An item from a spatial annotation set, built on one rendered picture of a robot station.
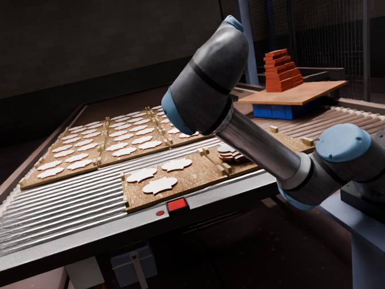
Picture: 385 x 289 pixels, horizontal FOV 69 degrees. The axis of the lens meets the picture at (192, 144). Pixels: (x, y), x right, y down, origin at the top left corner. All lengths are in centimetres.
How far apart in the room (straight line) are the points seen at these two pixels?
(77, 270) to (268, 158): 74
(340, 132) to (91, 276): 91
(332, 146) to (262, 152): 19
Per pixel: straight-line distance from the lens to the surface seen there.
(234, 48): 62
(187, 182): 114
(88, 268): 110
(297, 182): 79
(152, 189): 114
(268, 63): 201
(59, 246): 108
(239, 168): 117
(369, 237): 91
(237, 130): 67
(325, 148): 80
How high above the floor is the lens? 143
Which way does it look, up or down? 19 degrees down
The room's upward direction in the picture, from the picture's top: 13 degrees counter-clockwise
